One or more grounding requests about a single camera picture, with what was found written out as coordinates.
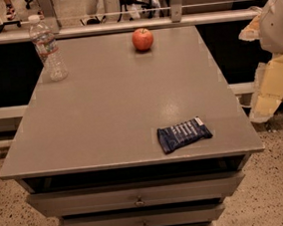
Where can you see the clear plastic water bottle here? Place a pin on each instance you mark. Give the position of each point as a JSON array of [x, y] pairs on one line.
[[47, 48]]

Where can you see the metal railing frame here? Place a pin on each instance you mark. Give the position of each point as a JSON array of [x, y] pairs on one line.
[[67, 18]]

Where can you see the red apple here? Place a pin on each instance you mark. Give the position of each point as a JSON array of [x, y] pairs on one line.
[[142, 39]]

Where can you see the grey drawer cabinet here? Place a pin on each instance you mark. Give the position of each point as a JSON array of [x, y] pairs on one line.
[[98, 126]]

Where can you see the blue rxbar blueberry wrapper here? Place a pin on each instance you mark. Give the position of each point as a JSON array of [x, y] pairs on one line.
[[182, 134]]

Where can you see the middle grey drawer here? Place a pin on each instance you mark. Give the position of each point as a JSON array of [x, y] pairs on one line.
[[159, 217]]

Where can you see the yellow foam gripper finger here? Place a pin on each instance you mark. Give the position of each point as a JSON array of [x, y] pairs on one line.
[[251, 32], [268, 94]]

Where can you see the top grey drawer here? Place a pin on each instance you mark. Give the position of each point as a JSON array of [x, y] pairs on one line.
[[70, 203]]

